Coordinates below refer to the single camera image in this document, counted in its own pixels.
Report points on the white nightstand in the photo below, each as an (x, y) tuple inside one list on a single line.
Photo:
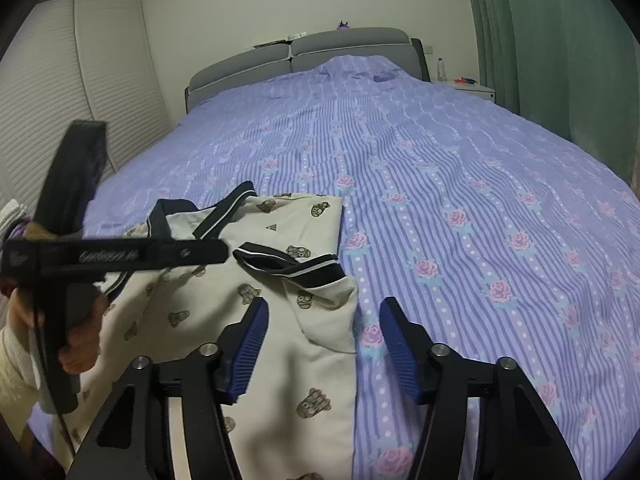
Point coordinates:
[(470, 91)]

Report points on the green curtain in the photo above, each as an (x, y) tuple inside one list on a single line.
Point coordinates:
[(560, 45)]

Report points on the person's left hand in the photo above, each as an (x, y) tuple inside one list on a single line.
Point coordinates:
[(82, 340)]

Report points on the dark flat book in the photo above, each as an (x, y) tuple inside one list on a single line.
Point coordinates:
[(270, 44)]

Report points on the grey padded headboard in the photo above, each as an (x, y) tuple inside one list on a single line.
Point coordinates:
[(240, 67)]

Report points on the purple small toy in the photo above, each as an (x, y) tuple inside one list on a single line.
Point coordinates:
[(343, 25)]

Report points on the red small item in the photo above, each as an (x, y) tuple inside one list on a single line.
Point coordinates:
[(464, 80)]

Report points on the clear water bottle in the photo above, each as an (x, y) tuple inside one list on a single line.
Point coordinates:
[(441, 70)]

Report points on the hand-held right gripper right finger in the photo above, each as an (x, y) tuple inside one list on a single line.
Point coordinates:
[(397, 355)]

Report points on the person's left forearm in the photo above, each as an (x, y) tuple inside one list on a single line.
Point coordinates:
[(15, 375)]

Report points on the stack of folded clothes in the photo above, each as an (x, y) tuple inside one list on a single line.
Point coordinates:
[(12, 217)]

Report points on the purple floral striped blanket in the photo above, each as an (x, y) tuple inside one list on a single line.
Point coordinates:
[(475, 185)]

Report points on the cream printed polo shirt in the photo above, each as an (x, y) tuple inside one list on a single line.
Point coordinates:
[(300, 360)]

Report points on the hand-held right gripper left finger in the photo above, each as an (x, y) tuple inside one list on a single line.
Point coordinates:
[(247, 355)]

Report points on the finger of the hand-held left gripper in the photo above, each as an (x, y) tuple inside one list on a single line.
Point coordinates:
[(192, 252)]

